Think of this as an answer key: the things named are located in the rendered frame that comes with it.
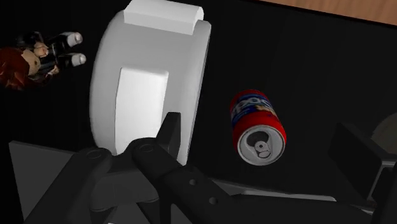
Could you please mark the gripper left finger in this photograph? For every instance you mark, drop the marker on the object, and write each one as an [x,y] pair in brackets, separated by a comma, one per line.
[161,167]

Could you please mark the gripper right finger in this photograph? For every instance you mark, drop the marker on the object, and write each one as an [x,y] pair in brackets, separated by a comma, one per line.
[356,158]

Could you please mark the beige round object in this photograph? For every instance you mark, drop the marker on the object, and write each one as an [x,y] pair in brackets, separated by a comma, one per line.
[386,133]

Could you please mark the white round disc-shaped object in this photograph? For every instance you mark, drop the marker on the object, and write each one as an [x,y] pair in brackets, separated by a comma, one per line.
[139,77]

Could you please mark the red soda can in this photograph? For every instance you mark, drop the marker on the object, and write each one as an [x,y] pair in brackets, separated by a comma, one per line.
[257,127]

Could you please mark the red-haired doll figure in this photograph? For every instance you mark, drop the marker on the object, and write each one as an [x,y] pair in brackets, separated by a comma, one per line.
[29,62]

